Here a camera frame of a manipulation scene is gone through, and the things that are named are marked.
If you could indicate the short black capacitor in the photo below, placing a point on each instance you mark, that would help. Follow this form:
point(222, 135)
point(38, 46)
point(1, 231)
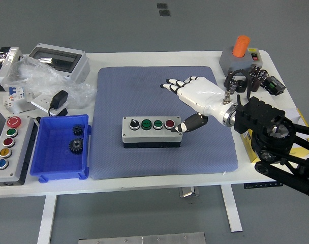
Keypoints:
point(242, 87)

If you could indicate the blue plastic bin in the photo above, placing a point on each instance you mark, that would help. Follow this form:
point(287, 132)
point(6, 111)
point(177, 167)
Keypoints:
point(55, 162)

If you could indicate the orange cylinder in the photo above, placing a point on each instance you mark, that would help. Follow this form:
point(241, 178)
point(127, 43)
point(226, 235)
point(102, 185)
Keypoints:
point(241, 45)

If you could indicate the black capacitor with grey stripe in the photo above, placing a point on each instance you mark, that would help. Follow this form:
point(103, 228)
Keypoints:
point(233, 87)

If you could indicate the black power adapter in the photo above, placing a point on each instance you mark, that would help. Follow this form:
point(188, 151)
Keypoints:
point(59, 99)

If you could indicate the grey enclosure with clear lid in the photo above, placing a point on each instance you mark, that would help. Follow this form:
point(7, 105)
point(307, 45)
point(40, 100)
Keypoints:
point(78, 71)

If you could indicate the grey four-button control box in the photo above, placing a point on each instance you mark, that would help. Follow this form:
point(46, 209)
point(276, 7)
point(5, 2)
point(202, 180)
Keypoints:
point(149, 134)

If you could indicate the white wall socket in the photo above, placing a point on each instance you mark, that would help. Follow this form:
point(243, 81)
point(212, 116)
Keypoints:
point(41, 101)

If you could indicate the dark floor plate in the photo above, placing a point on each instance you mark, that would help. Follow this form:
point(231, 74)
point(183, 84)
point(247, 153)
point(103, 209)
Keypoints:
point(164, 13)
point(162, 6)

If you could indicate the clear plastic bag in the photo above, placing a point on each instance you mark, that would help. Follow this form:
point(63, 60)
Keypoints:
point(42, 76)

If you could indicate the black cylindrical capacitor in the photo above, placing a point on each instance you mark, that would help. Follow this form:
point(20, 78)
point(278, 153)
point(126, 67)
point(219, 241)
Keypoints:
point(263, 75)
point(228, 80)
point(257, 84)
point(256, 69)
point(253, 78)

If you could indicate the white circuit breaker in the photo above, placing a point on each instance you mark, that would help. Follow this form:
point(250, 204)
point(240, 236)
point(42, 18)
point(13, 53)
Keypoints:
point(14, 95)

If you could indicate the blue-grey table mat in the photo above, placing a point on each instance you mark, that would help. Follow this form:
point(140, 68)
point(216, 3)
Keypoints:
point(119, 89)

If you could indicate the white table leg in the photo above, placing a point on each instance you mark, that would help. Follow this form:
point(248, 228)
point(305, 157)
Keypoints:
point(46, 218)
point(232, 208)

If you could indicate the white and yellow cardboard box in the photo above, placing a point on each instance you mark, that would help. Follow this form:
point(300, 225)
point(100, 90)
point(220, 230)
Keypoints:
point(248, 147)

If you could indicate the metal bracket under table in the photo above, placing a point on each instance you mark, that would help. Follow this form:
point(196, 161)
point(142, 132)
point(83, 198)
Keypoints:
point(188, 191)

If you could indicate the white box with black panel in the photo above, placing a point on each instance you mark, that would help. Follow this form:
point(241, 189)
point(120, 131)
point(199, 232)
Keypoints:
point(11, 58)

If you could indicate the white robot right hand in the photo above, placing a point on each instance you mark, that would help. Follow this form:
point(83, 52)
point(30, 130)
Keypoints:
point(202, 92)

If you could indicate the white metal bracket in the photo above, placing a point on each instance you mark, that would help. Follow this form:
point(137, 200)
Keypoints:
point(23, 106)

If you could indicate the grey switch box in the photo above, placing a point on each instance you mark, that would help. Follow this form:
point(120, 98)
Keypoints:
point(228, 62)

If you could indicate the black table control panel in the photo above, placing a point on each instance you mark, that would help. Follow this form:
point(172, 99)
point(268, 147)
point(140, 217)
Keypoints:
point(256, 185)

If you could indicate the small black gear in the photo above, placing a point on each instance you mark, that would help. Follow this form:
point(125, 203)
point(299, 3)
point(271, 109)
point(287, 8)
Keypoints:
point(77, 130)

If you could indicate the large black gear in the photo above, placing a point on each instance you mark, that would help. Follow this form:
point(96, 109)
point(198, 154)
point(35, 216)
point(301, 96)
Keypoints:
point(76, 146)

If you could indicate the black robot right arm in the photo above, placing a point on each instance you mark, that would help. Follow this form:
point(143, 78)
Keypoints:
point(261, 114)

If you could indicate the grey five-button control box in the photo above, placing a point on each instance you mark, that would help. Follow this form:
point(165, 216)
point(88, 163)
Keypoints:
point(19, 152)

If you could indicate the black module with green terminal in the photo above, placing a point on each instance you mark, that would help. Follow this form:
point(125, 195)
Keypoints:
point(274, 85)

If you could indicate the grey metal plate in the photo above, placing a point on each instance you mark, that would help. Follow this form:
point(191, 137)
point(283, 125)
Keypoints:
point(144, 239)

